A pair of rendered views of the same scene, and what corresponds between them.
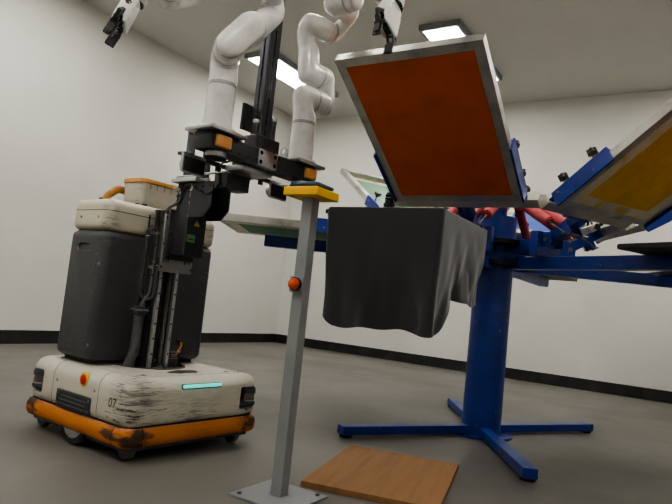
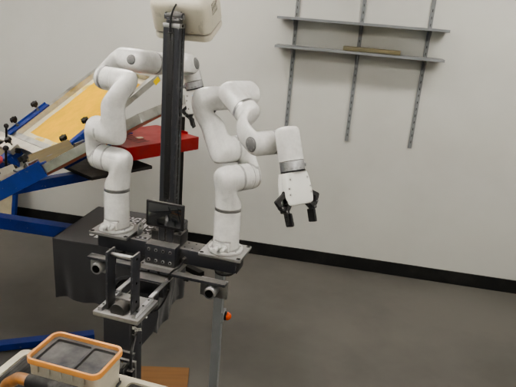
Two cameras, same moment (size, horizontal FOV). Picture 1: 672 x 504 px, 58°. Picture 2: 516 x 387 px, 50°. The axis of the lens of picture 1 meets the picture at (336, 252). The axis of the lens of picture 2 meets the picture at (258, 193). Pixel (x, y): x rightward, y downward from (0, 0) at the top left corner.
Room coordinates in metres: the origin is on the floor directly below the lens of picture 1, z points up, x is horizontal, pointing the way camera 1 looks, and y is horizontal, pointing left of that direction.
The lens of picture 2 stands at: (2.59, 2.17, 1.96)
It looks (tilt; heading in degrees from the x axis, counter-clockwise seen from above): 18 degrees down; 248
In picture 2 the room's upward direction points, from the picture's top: 5 degrees clockwise
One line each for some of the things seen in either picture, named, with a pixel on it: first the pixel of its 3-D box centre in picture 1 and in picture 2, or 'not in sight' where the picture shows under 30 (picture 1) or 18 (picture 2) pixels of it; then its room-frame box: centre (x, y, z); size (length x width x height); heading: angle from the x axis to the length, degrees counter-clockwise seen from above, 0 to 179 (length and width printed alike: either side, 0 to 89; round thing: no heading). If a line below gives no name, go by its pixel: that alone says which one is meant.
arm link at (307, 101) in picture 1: (307, 106); (114, 168); (2.35, 0.17, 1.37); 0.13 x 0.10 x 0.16; 131
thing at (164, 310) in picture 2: (377, 269); (170, 276); (2.06, -0.15, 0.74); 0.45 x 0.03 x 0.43; 59
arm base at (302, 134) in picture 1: (299, 144); (114, 210); (2.35, 0.19, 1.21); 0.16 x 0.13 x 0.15; 53
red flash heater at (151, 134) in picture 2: not in sight; (143, 141); (1.96, -1.53, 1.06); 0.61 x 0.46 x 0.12; 29
